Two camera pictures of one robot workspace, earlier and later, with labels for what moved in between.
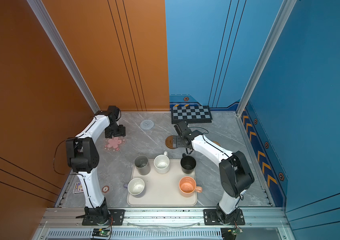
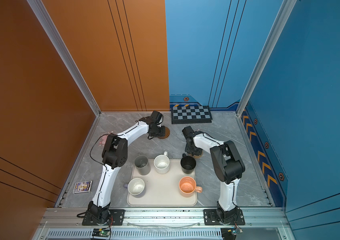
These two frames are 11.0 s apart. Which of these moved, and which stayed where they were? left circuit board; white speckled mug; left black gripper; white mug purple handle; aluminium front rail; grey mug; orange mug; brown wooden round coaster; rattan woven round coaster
Moved: brown wooden round coaster; left black gripper; rattan woven round coaster
Stayed: left circuit board; orange mug; grey mug; white speckled mug; white mug purple handle; aluminium front rail
